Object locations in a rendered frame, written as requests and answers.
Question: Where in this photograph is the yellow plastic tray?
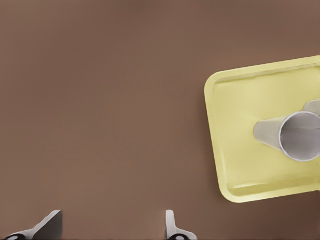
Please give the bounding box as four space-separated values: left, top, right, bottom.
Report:
203 55 320 205

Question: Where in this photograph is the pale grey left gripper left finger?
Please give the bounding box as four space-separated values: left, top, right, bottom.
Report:
1 209 63 240

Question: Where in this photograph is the white IKEA cup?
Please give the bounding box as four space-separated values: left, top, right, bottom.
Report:
302 98 320 115
253 111 320 163

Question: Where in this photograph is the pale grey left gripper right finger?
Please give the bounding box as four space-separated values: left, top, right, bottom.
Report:
165 209 197 240

